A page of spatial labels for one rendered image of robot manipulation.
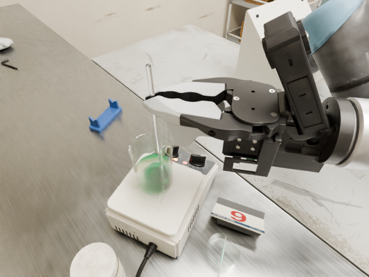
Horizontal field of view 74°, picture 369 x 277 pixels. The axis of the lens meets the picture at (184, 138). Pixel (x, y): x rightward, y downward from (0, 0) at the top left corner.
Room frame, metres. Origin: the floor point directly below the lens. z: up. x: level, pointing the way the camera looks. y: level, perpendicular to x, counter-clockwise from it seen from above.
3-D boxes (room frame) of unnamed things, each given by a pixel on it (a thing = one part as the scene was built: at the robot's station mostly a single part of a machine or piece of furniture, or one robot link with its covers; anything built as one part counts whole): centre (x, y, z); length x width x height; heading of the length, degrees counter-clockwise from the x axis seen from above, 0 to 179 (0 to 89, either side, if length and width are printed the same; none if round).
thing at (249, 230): (0.21, -0.10, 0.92); 0.09 x 0.06 x 0.04; 68
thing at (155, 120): (0.23, 0.04, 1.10); 0.01 x 0.01 x 0.20
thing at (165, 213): (0.22, 0.04, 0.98); 0.12 x 0.12 x 0.01; 66
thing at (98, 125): (0.48, 0.20, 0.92); 0.10 x 0.03 x 0.04; 157
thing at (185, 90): (0.24, 0.00, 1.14); 0.09 x 0.03 x 0.06; 78
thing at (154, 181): (0.23, 0.05, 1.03); 0.07 x 0.06 x 0.08; 28
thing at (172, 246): (0.24, 0.03, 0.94); 0.22 x 0.13 x 0.08; 156
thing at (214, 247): (0.15, -0.06, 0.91); 0.06 x 0.06 x 0.02
